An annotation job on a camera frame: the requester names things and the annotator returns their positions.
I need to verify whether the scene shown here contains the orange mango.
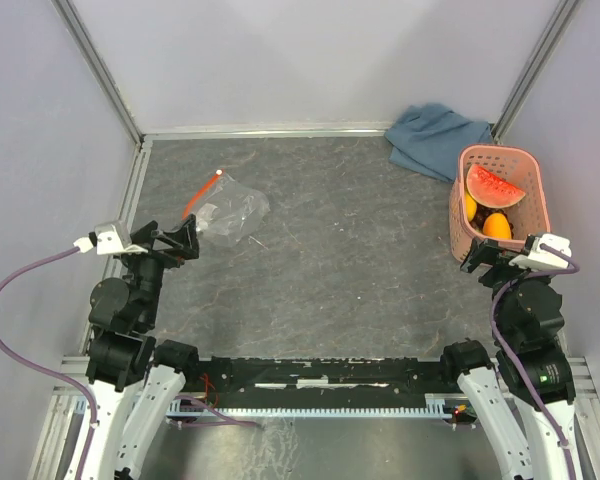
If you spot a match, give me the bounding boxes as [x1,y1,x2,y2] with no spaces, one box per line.
[482,212,512,240]

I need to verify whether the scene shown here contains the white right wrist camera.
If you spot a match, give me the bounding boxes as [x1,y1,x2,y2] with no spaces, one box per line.
[508,233,571,271]

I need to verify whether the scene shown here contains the blue cloth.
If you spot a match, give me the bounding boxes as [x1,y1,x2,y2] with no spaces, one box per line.
[385,103,494,183]

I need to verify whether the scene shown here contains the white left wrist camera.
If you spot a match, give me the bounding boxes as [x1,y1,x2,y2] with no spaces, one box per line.
[73,221,132,256]

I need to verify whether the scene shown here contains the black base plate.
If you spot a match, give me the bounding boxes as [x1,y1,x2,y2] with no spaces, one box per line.
[185,357,460,410]

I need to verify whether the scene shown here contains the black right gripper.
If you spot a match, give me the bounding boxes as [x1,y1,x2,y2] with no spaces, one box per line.
[458,235,552,340]

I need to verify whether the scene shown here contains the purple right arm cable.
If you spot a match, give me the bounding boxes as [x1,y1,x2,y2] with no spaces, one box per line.
[489,243,581,480]

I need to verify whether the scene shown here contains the dark red grapes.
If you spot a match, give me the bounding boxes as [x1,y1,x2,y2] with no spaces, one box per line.
[473,210,509,235]

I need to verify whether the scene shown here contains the light blue cable duct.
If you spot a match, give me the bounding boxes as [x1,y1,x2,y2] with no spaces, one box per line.
[74,392,474,417]

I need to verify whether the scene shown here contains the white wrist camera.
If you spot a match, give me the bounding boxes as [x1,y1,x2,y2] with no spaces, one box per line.
[73,221,132,256]
[508,233,571,271]

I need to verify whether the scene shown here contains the watermelon slice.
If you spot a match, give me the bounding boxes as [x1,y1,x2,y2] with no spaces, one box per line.
[465,164,526,209]

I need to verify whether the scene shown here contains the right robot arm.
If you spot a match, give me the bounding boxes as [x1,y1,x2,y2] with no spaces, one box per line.
[438,233,583,479]

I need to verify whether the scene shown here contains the pink plastic basket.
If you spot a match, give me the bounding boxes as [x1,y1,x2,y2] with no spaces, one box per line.
[449,144,551,261]

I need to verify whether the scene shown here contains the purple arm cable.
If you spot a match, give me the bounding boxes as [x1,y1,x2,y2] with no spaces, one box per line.
[0,247,101,480]
[489,243,581,480]

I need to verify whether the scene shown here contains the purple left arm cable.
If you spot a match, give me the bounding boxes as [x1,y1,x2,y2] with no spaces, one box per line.
[0,247,101,480]

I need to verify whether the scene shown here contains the yellow mango left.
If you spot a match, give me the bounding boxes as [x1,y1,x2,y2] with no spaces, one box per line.
[464,192,478,222]

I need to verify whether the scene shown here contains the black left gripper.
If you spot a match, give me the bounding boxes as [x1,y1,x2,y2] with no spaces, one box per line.
[124,212,200,325]

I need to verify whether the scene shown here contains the clear zip top bag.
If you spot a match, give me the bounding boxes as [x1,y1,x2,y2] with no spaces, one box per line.
[182,169,270,247]

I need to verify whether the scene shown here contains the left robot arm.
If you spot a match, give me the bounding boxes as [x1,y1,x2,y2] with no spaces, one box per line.
[65,215,201,479]

